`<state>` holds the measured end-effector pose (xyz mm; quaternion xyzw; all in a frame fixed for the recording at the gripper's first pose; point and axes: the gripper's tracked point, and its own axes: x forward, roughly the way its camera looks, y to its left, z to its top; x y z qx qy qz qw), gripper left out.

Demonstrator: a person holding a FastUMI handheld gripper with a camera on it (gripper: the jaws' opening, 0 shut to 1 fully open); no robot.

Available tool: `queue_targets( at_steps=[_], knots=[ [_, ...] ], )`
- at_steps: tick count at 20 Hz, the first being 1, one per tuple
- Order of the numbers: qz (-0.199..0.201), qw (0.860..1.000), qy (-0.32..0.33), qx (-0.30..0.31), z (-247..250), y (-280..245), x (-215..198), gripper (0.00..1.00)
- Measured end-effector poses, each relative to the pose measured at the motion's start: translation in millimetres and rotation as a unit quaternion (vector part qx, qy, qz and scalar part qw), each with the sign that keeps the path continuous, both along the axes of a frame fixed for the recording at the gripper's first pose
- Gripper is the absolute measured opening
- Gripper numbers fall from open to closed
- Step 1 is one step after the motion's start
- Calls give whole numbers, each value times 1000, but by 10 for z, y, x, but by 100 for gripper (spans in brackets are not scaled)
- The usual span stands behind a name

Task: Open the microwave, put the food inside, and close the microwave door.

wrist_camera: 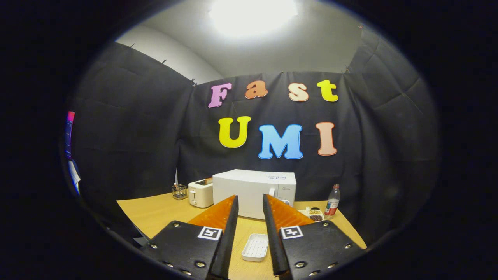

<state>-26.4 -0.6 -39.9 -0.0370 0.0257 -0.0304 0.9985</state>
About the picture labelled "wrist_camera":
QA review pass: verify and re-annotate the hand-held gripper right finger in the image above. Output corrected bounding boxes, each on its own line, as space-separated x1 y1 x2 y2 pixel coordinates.
263 194 366 280

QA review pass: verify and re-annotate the clear red-label water bottle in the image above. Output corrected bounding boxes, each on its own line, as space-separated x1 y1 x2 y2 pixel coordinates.
324 184 341 217

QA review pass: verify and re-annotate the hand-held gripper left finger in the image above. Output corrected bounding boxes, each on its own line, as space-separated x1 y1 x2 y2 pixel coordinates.
140 194 239 280

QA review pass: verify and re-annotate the white bread toaster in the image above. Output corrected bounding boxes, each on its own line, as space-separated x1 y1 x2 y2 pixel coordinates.
188 178 214 208

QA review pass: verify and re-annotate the ceiling light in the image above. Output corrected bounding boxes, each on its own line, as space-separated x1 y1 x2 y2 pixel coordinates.
208 0 298 37

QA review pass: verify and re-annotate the white toaster oven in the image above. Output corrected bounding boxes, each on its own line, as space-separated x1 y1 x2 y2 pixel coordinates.
212 169 297 220

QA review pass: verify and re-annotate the small white ribbed tray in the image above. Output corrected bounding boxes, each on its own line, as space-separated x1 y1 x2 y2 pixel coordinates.
242 233 269 262

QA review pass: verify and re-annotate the white divided dish of beans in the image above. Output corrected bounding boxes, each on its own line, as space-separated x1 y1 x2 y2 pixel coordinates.
298 206 325 222

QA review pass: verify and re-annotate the white paper sheet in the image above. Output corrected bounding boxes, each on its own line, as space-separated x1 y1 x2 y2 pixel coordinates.
68 159 81 195

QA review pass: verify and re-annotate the computer monitor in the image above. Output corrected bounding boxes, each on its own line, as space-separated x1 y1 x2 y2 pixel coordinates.
64 111 75 158

